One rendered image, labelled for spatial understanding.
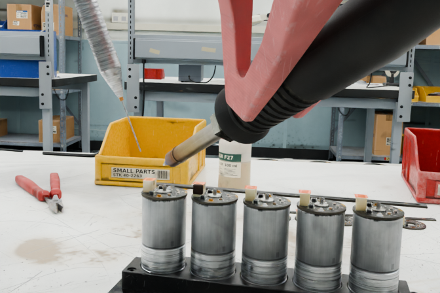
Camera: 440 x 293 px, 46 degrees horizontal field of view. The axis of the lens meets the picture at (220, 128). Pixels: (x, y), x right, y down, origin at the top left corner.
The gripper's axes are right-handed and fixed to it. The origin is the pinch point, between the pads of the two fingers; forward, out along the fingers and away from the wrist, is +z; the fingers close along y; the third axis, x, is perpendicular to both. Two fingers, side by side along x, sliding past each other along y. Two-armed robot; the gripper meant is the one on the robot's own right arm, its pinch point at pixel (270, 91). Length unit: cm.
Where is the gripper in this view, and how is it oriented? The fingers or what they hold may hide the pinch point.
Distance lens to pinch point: 19.1
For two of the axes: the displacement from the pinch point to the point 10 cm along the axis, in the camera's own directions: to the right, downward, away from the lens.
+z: -2.6, 8.3, 4.9
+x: 4.8, 5.6, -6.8
